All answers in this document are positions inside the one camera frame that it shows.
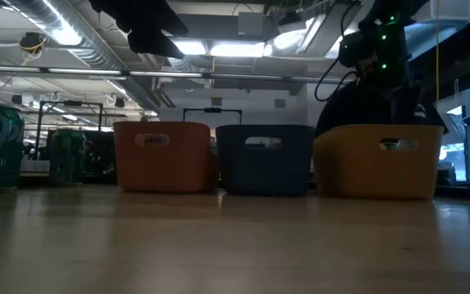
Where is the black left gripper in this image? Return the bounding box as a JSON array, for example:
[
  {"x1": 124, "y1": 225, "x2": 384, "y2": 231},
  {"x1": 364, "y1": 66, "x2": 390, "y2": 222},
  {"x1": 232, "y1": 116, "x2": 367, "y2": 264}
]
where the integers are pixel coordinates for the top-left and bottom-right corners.
[{"x1": 87, "y1": 0, "x2": 189, "y2": 60}]

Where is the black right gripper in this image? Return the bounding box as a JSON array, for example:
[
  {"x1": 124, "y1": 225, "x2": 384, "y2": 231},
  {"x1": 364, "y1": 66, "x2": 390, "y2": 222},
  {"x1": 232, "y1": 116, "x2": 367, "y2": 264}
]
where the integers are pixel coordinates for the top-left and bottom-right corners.
[{"x1": 314, "y1": 79, "x2": 450, "y2": 138}]

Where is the yellow plastic bin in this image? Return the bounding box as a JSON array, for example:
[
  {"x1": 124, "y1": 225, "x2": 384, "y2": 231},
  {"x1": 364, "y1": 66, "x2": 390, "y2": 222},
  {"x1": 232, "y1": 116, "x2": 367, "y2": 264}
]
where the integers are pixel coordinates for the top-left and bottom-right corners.
[{"x1": 312, "y1": 123, "x2": 445, "y2": 201}]

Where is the long ceiling pipe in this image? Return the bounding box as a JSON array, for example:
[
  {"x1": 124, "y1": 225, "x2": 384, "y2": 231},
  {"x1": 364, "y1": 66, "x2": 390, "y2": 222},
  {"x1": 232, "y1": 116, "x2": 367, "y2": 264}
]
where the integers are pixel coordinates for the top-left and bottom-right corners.
[{"x1": 0, "y1": 64, "x2": 344, "y2": 86}]

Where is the bright ceiling light panel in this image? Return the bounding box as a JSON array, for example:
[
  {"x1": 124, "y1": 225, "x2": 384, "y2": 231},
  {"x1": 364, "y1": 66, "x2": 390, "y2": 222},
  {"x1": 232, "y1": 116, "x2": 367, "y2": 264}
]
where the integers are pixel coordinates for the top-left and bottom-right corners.
[
  {"x1": 209, "y1": 40, "x2": 273, "y2": 58},
  {"x1": 173, "y1": 39, "x2": 207, "y2": 56}
]

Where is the dark office chair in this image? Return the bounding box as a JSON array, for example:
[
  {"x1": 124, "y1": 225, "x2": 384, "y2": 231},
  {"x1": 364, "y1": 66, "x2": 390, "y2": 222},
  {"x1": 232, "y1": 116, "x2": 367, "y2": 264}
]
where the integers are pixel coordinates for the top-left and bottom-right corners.
[{"x1": 442, "y1": 161, "x2": 458, "y2": 187}]

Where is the white ceiling panel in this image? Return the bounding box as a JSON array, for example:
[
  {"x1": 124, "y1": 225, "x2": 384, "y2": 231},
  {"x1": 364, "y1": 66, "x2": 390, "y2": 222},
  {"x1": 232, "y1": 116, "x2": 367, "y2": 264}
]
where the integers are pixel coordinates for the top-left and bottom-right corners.
[{"x1": 404, "y1": 0, "x2": 470, "y2": 50}]

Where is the dark blue plastic bin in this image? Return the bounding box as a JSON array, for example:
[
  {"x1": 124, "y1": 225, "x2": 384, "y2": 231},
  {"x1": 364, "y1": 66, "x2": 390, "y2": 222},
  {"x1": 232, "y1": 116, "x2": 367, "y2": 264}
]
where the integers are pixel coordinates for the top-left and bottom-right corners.
[{"x1": 215, "y1": 124, "x2": 316, "y2": 198}]

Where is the orange plastic bin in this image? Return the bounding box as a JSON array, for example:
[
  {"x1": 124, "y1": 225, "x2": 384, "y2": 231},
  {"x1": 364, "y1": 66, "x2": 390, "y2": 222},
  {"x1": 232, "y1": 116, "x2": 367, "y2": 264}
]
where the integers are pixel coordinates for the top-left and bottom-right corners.
[{"x1": 113, "y1": 120, "x2": 219, "y2": 194}]

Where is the clear plastic storage box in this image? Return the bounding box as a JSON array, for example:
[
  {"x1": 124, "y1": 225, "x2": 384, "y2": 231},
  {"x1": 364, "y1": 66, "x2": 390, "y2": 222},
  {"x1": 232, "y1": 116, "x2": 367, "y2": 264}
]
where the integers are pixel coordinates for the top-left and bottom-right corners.
[{"x1": 19, "y1": 158, "x2": 51, "y2": 177}]

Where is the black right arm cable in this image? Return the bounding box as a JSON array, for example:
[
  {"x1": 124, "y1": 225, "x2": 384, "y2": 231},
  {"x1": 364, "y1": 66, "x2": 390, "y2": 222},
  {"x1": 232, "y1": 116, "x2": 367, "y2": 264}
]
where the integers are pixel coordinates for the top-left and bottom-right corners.
[{"x1": 314, "y1": 0, "x2": 361, "y2": 103}]

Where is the silver spiral ventilation duct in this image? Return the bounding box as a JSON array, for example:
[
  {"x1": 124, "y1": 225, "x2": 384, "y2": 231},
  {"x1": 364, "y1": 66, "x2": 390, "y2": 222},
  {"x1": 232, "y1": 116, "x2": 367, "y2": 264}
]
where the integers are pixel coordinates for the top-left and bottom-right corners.
[{"x1": 8, "y1": 0, "x2": 162, "y2": 111}]

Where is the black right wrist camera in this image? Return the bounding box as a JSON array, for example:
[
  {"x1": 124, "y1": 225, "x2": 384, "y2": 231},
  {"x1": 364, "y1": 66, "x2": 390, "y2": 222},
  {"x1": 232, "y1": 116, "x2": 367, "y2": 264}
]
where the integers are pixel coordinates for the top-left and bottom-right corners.
[{"x1": 338, "y1": 31, "x2": 369, "y2": 69}]

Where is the black camera rig frame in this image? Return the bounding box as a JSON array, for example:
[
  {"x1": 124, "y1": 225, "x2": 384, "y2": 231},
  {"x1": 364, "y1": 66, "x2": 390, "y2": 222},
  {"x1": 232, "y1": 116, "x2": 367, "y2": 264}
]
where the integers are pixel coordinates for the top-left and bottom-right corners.
[
  {"x1": 33, "y1": 100, "x2": 104, "y2": 161},
  {"x1": 182, "y1": 107, "x2": 243, "y2": 126}
]

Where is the black yellow cable reel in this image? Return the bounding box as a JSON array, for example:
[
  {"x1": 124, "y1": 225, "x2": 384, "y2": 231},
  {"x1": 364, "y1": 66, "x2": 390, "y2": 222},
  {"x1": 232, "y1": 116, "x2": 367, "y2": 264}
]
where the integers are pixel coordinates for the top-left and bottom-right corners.
[{"x1": 18, "y1": 31, "x2": 49, "y2": 63}]

